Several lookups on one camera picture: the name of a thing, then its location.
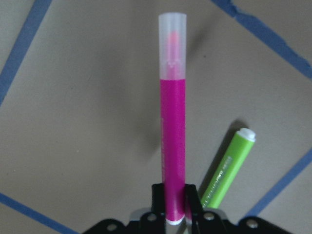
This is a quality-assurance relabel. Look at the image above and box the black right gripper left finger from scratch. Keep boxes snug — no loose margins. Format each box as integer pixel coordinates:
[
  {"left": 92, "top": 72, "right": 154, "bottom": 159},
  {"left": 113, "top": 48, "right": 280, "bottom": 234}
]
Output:
[{"left": 151, "top": 183, "right": 166, "bottom": 217}]

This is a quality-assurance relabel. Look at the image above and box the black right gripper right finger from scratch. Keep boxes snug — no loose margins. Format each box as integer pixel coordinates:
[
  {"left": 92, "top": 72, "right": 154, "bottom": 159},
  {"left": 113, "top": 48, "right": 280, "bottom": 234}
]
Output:
[{"left": 185, "top": 184, "right": 202, "bottom": 234}]

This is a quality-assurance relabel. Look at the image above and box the pink pen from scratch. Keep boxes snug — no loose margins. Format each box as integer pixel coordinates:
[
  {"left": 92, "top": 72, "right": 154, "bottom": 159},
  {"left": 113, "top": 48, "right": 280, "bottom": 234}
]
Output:
[{"left": 158, "top": 12, "right": 187, "bottom": 225}]

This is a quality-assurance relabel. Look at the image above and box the green pen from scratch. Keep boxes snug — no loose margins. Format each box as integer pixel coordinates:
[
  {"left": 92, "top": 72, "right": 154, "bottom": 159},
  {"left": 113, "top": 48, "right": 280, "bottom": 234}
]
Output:
[{"left": 201, "top": 128, "right": 256, "bottom": 209}]

